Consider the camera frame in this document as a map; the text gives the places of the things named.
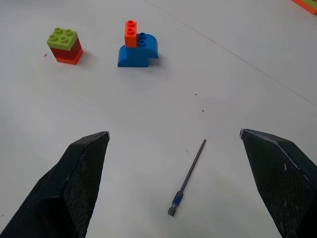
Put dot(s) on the orange tall narrow toy brick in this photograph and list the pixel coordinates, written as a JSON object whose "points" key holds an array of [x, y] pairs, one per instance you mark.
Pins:
{"points": [[130, 35]]}

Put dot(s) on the lime green square toy brick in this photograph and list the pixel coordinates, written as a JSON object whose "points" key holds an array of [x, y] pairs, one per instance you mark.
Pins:
{"points": [[62, 39]]}

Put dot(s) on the orange and green toy block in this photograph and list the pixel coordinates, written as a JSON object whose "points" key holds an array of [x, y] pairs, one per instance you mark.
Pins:
{"points": [[306, 4]]}

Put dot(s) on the long screwdriver bit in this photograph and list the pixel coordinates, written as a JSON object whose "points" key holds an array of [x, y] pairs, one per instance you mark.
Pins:
{"points": [[189, 173]]}

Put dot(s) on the orange flat square toy brick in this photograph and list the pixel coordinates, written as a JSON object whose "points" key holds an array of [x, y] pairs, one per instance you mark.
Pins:
{"points": [[70, 59]]}

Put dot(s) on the blue curved toy brick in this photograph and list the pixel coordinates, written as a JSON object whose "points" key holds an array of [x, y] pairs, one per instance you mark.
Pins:
{"points": [[138, 53]]}

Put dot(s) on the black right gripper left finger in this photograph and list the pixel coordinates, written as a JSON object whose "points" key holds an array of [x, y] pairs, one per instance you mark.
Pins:
{"points": [[62, 188]]}

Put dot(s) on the red square toy brick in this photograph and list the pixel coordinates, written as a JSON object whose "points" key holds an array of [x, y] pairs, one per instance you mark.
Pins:
{"points": [[67, 51]]}

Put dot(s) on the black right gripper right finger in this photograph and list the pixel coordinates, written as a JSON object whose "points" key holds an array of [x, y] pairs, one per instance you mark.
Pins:
{"points": [[282, 178]]}

